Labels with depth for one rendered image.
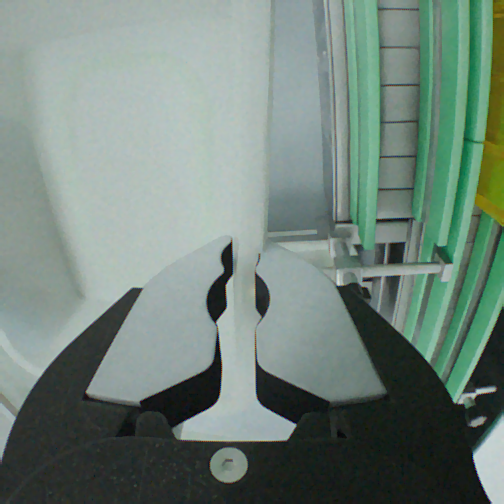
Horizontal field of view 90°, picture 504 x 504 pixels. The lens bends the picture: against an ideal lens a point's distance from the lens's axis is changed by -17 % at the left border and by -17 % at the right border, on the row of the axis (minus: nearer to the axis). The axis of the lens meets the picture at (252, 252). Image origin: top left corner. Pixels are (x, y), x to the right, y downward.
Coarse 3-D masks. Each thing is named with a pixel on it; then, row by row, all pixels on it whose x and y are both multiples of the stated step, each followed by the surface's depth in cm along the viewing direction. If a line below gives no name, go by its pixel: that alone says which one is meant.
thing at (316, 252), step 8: (320, 240) 42; (288, 248) 43; (296, 248) 42; (304, 248) 42; (312, 248) 42; (320, 248) 42; (352, 248) 42; (304, 256) 51; (312, 256) 51; (320, 256) 51; (328, 256) 51; (320, 264) 52; (328, 264) 52
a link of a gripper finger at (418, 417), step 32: (384, 320) 7; (384, 352) 7; (416, 352) 6; (384, 384) 6; (416, 384) 6; (352, 416) 5; (384, 416) 5; (416, 416) 5; (448, 416) 5; (416, 448) 5; (448, 448) 4; (448, 480) 4; (480, 480) 4
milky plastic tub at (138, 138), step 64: (0, 0) 7; (64, 0) 9; (128, 0) 10; (192, 0) 10; (256, 0) 7; (0, 64) 13; (64, 64) 14; (128, 64) 14; (192, 64) 14; (256, 64) 8; (0, 128) 14; (64, 128) 16; (128, 128) 16; (192, 128) 15; (256, 128) 8; (0, 192) 15; (64, 192) 18; (128, 192) 18; (192, 192) 17; (256, 192) 9; (0, 256) 15; (64, 256) 21; (128, 256) 20; (256, 256) 11; (0, 320) 16; (64, 320) 21; (256, 320) 12
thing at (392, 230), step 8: (328, 208) 41; (328, 216) 41; (336, 224) 36; (344, 224) 35; (352, 224) 35; (376, 224) 35; (384, 224) 35; (392, 224) 34; (400, 224) 34; (408, 224) 34; (352, 232) 36; (376, 232) 35; (384, 232) 35; (392, 232) 35; (400, 232) 35; (408, 232) 35; (352, 240) 36; (376, 240) 36; (384, 240) 36; (392, 240) 35; (400, 240) 35
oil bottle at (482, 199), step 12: (492, 144) 23; (492, 156) 21; (480, 168) 23; (492, 168) 21; (480, 180) 23; (492, 180) 21; (480, 192) 23; (492, 192) 21; (480, 204) 23; (492, 204) 21; (492, 216) 22
